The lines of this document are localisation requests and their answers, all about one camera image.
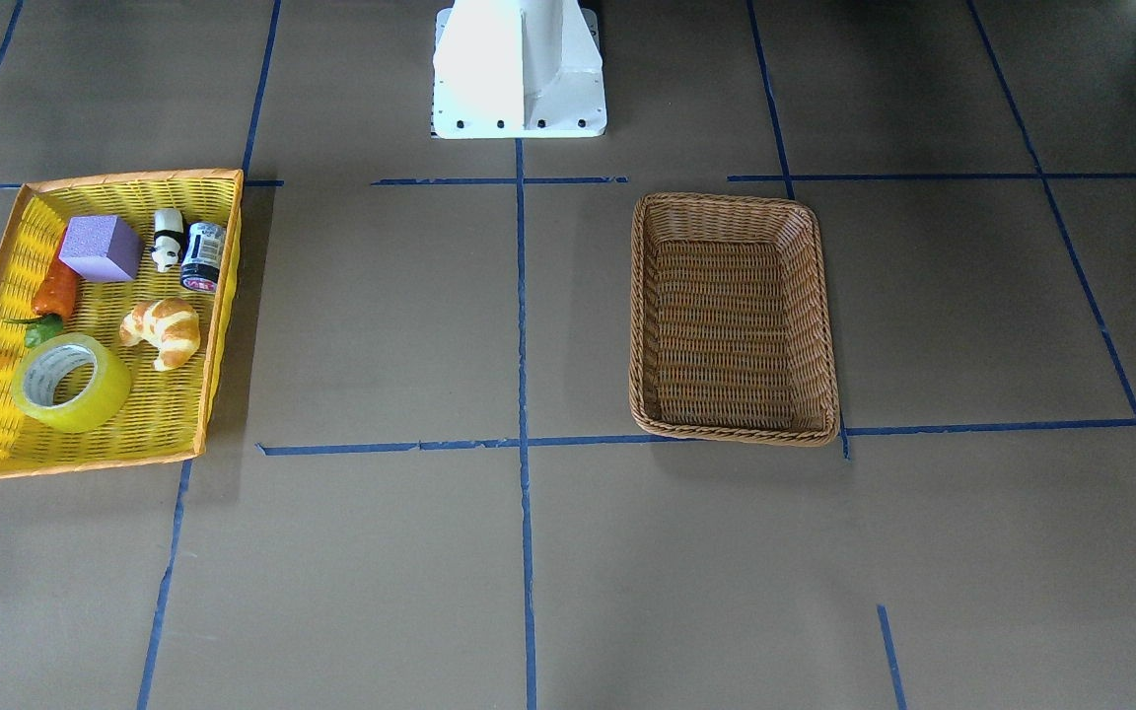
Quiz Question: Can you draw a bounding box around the toy carrot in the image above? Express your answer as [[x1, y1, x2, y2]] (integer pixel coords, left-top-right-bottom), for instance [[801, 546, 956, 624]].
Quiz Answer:
[[0, 243, 80, 349]]

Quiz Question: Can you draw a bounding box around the panda figurine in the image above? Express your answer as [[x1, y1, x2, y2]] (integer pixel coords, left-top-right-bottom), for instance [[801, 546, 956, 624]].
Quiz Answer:
[[149, 208, 186, 273]]

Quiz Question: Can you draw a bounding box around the purple foam block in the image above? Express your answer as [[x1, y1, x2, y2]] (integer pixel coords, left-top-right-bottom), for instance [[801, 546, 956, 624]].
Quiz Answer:
[[57, 215, 144, 283]]

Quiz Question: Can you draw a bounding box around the toy croissant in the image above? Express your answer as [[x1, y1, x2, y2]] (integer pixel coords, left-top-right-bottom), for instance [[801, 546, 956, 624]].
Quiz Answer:
[[118, 298, 201, 371]]

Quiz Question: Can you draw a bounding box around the yellow tape roll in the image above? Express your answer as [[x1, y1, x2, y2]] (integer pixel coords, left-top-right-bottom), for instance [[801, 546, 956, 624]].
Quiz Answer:
[[9, 333, 132, 433]]

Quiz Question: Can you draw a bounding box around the yellow woven basket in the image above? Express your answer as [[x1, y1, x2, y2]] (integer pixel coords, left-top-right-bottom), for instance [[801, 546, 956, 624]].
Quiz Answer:
[[0, 168, 245, 479]]

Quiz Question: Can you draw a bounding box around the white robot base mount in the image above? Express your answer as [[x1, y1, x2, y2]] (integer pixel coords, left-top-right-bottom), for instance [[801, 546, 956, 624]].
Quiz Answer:
[[431, 1, 608, 140]]

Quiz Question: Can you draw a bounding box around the brown wicker basket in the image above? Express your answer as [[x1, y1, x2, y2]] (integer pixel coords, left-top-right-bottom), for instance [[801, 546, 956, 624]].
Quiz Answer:
[[628, 192, 840, 448]]

